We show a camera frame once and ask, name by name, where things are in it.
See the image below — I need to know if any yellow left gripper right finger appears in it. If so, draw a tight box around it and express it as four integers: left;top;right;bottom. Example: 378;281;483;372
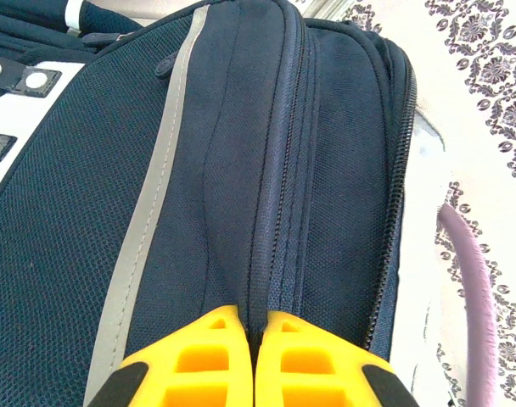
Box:
256;309;420;407

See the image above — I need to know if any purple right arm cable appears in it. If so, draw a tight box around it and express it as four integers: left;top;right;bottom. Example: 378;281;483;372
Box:
436;202;501;407

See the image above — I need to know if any navy blue backpack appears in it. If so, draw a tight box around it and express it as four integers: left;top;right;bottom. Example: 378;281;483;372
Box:
0;0;418;407

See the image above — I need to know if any aluminium frame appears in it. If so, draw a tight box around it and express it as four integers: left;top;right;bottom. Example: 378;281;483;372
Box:
295;0;356;20

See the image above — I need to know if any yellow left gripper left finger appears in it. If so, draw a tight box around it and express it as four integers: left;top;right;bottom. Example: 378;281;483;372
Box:
84;304;255;407

